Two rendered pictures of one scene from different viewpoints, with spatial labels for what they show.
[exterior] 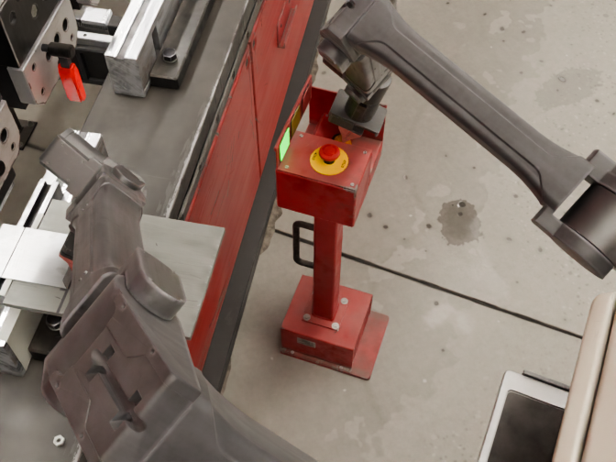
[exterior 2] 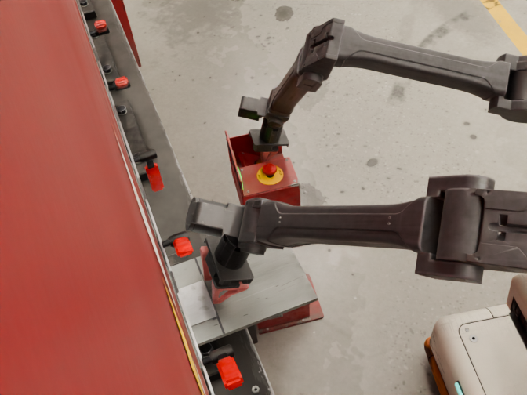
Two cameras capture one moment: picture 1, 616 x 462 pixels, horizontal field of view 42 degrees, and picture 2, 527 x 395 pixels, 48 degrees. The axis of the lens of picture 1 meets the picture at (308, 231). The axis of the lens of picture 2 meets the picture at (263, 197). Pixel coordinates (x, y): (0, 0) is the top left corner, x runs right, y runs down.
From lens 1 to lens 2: 0.49 m
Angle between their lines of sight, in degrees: 18
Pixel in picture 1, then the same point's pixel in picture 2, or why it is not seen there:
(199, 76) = (162, 163)
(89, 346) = (476, 228)
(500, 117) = (449, 60)
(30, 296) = (198, 335)
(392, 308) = (307, 267)
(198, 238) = not seen: hidden behind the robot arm
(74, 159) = (218, 210)
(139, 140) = (157, 219)
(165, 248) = (256, 259)
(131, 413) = not seen: outside the picture
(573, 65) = not seen: hidden behind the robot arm
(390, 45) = (367, 49)
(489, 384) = (391, 277)
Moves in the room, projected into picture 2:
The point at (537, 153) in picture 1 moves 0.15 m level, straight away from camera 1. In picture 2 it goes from (479, 70) to (448, 22)
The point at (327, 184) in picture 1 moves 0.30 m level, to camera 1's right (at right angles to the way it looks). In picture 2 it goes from (280, 189) to (368, 141)
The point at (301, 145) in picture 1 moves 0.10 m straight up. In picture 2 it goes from (245, 175) to (242, 149)
